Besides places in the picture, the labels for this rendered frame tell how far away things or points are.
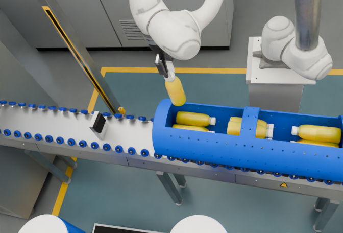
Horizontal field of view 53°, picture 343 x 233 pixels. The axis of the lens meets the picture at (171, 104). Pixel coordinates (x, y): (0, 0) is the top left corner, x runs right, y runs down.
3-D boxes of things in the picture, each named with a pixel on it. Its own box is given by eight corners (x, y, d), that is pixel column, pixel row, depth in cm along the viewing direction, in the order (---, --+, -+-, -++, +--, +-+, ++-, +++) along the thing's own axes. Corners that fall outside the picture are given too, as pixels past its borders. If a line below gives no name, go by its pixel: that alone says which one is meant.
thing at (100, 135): (104, 124, 203) (94, 111, 191) (111, 125, 202) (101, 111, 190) (99, 139, 199) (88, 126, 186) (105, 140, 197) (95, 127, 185)
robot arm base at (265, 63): (253, 44, 203) (253, 37, 198) (293, 43, 196) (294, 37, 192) (251, 69, 194) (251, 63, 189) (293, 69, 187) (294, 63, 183)
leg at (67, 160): (72, 162, 303) (34, 127, 252) (78, 163, 301) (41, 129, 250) (70, 168, 300) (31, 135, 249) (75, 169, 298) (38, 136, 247)
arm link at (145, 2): (132, 26, 122) (152, 46, 115) (117, -9, 110) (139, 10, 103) (157, 9, 124) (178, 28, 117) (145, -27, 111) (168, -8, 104)
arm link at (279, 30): (277, 33, 195) (278, 4, 177) (301, 51, 185) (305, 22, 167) (255, 50, 193) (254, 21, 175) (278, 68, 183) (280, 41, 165)
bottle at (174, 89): (181, 91, 163) (173, 67, 148) (189, 101, 159) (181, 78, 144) (168, 99, 162) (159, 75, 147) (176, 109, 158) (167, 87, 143)
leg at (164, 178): (176, 197, 267) (156, 165, 215) (183, 199, 265) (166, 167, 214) (174, 205, 264) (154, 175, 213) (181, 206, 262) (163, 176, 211)
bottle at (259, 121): (227, 131, 163) (268, 135, 158) (229, 115, 164) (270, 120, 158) (229, 131, 170) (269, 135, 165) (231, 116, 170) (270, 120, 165)
